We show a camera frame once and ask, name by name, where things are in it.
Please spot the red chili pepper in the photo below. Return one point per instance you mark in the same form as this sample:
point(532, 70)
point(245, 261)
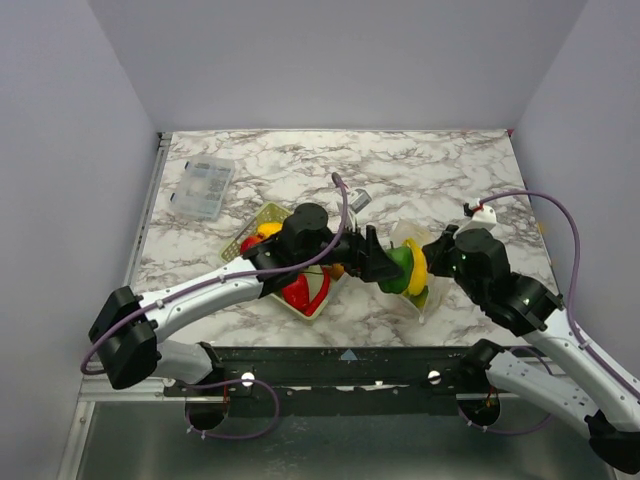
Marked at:
point(321, 294)

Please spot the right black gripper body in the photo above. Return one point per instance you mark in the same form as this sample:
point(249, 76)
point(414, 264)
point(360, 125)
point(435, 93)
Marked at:
point(441, 251)

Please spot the yellow banana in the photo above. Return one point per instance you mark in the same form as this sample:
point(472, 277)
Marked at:
point(419, 274)

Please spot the green bell pepper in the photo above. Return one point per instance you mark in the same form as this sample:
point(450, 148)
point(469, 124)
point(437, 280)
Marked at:
point(403, 260)

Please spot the clear zip top bag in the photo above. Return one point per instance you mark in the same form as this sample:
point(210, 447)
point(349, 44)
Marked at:
point(422, 307)

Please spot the red apple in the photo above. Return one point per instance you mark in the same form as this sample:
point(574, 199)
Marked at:
point(250, 242)

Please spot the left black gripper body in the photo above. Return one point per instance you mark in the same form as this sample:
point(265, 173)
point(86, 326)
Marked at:
point(351, 253)

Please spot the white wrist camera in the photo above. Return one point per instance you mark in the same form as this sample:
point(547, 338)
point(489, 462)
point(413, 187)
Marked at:
point(479, 216)
point(359, 199)

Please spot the clear plastic parts box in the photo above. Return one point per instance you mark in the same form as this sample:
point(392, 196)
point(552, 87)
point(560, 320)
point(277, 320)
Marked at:
point(203, 186)

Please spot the aluminium extrusion rail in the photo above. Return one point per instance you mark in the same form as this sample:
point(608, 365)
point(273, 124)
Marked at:
point(112, 387)

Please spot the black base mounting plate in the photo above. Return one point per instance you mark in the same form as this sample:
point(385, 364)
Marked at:
point(255, 382)

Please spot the red bell pepper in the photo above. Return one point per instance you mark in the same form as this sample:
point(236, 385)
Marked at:
point(296, 294)

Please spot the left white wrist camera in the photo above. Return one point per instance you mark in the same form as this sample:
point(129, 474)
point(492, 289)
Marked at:
point(359, 199)

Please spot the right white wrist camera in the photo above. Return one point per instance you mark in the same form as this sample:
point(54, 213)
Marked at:
point(479, 216)

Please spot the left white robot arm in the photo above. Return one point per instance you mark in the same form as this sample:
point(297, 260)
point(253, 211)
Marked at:
point(129, 335)

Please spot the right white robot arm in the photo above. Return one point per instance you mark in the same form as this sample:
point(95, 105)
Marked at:
point(602, 399)

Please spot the pale green plastic basket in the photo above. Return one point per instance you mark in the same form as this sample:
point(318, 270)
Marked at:
point(272, 212)

